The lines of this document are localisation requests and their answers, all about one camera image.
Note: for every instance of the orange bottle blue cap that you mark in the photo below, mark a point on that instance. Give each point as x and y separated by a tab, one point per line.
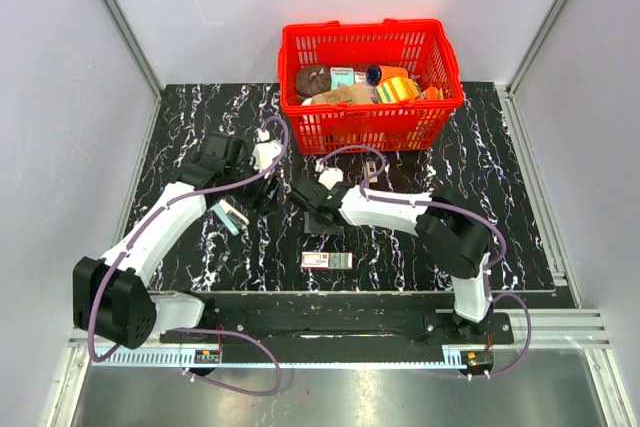
377	74

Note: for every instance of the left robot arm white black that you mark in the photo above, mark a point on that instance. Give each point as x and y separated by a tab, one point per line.
110	294

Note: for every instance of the yellow green striped package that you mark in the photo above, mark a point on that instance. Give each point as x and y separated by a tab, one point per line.
397	89

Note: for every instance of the brown cardboard box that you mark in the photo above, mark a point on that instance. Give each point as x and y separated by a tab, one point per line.
355	94

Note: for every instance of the brown round item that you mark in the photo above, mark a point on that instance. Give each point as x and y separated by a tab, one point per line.
312	80

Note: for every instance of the light blue stapler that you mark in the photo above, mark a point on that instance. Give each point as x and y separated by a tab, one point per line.
232	218

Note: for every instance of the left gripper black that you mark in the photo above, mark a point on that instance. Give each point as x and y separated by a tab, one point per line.
266	203

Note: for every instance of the red plastic basket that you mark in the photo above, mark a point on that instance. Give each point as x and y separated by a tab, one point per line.
418	45

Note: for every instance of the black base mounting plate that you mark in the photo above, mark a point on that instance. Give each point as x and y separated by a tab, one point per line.
415	316

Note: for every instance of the teal small box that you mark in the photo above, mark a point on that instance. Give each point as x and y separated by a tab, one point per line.
341	77

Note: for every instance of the red white staple box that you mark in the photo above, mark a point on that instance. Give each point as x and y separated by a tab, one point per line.
326	261

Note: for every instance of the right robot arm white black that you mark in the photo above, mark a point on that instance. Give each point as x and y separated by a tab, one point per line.
457	241

